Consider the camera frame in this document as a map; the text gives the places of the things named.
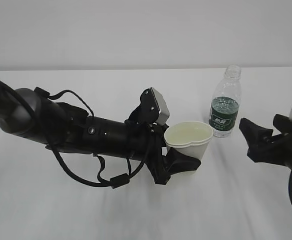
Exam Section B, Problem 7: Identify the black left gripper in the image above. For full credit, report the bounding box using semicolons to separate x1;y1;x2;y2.
125;104;201;185

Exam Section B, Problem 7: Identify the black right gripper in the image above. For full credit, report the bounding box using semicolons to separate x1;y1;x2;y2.
239;114;292;170

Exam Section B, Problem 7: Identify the white paper cup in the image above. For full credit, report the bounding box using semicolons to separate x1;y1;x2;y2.
164;121;213;163

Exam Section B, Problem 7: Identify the clear green-label water bottle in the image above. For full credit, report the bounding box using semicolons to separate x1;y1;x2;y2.
208;65;242;138

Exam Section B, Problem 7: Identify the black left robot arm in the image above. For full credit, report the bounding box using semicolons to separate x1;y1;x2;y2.
0;81;201;189

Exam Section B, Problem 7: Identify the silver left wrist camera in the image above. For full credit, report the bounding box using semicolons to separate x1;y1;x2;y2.
140;87;170;126

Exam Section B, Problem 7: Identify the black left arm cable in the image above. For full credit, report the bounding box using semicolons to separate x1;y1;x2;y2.
34;86;154;190

